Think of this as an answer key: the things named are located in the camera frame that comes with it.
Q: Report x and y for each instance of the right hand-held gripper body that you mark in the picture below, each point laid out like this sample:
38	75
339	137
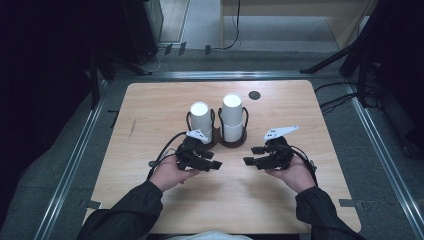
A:
278	151

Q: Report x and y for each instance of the person's right hand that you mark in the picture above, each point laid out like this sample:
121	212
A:
295	176

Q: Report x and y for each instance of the black metal stand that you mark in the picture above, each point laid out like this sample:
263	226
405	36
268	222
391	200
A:
100	71

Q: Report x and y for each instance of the grey tape piece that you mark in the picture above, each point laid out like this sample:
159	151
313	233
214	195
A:
93	204
347	202

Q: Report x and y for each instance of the light wooden cabinet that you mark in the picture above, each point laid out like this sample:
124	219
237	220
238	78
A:
300	20

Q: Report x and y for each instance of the person's light clothing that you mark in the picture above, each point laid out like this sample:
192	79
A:
210	236

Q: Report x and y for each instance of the person's left hand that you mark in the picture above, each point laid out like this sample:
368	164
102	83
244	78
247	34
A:
170	173

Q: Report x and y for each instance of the black cabinet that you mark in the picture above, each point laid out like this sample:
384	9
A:
140	26

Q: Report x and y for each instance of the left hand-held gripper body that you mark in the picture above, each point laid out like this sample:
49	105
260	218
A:
190	151

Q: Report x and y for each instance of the black tripod stand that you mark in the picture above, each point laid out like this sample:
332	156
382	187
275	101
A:
360	43

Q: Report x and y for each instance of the dark round table grommet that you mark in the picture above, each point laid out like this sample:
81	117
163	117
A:
254	95

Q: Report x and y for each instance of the metal floor rail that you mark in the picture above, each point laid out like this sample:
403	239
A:
386	160
226	75
71	166

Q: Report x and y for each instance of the stack of white paper cups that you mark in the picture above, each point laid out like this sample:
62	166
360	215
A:
232	113
200	117

